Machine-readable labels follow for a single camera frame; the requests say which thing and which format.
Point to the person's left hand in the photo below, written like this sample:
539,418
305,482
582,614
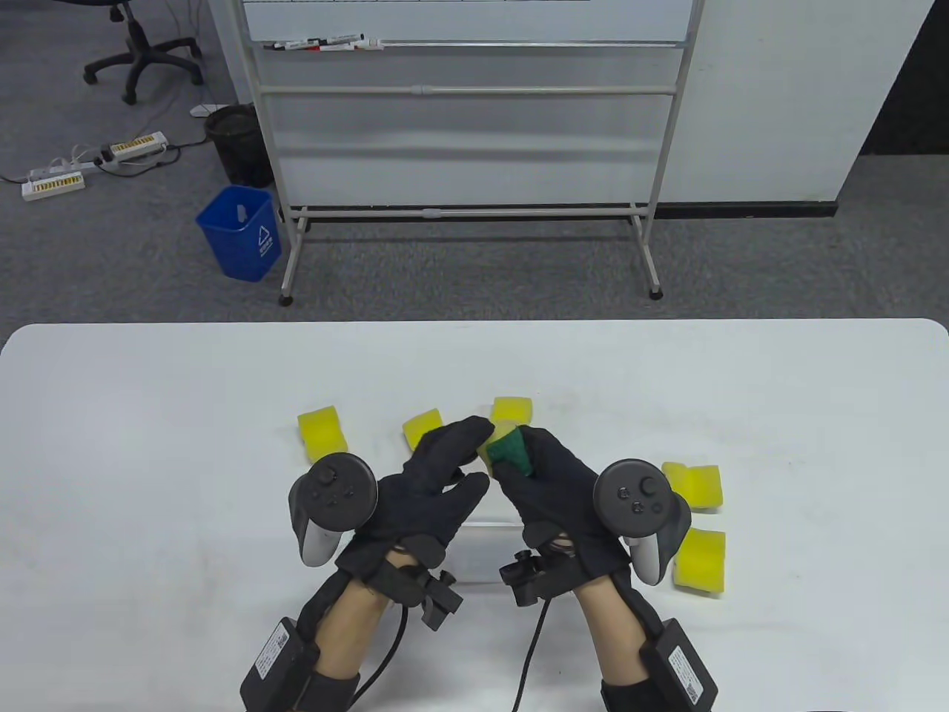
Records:
415,504

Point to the person's right hand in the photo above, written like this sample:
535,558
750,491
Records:
556,504

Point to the clear plastic airtight container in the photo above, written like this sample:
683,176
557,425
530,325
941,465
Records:
482,556

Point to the person's left forearm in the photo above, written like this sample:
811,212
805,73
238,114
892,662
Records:
356,630

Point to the person's right forearm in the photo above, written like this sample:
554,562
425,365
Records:
612,630

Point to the black white VR controller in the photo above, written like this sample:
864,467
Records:
334,493
634,497

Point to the black wrist sensor box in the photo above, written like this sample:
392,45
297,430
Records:
682,664
274,664

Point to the blue trash bin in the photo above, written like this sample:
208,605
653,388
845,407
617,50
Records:
237,245

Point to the black mesh wastebasket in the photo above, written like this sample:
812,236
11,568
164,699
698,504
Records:
237,148

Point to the white power strip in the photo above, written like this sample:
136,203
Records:
53,185
141,144

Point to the white black-capped marker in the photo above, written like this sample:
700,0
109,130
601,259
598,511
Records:
296,44
342,37

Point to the white rolling whiteboard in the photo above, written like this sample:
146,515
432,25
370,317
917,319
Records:
445,18

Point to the black office chair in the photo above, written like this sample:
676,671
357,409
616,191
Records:
141,55

